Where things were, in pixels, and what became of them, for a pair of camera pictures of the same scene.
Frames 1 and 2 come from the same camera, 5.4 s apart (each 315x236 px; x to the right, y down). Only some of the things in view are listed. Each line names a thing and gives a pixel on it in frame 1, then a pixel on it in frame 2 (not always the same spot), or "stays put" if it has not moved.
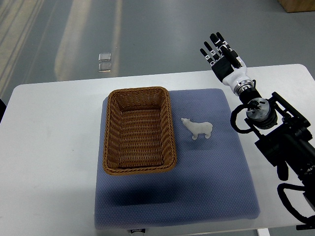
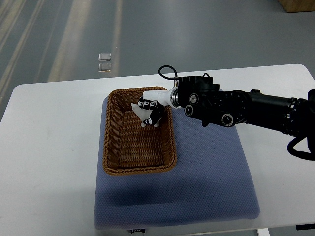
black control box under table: (305, 226) stays put
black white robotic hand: (227, 65) → (155, 101)
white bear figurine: (196, 128) → (141, 114)
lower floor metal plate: (105, 67) stays put
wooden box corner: (296, 6) stays put
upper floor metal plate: (104, 57) stays put
